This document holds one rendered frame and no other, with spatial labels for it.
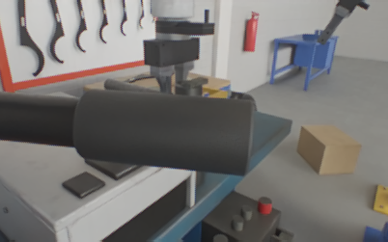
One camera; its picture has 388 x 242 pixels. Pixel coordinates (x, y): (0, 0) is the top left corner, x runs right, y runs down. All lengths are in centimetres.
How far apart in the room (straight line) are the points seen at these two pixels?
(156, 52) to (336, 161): 243
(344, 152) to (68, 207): 263
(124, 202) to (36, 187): 10
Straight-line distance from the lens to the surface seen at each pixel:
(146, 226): 43
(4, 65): 215
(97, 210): 34
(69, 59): 235
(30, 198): 36
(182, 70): 63
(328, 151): 273
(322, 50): 673
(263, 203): 58
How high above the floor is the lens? 139
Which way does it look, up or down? 23 degrees down
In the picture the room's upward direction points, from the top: 2 degrees clockwise
